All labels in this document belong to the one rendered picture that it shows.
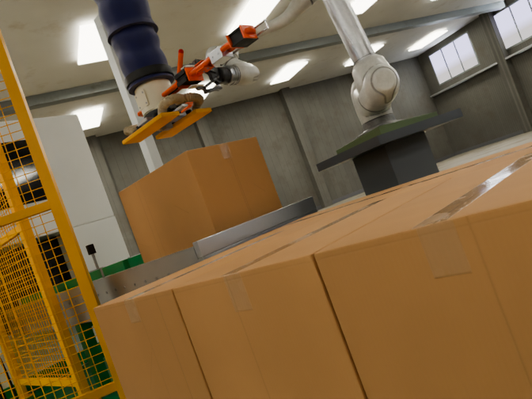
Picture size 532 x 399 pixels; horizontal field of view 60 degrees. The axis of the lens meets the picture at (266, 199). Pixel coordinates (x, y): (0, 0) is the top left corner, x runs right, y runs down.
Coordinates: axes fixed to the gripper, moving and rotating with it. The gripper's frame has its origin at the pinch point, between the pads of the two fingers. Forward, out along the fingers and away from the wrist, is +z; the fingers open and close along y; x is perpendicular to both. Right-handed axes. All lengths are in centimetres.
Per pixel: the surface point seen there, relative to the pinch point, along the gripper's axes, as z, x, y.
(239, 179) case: -0.6, -4.8, 48.1
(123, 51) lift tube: 9.7, 24.4, -24.6
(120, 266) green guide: 25, 66, 65
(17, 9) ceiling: -141, 390, -270
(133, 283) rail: 36, 41, 73
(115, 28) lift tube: 11.1, 22.1, -34.3
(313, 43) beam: -820, 424, -256
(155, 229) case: 19, 36, 55
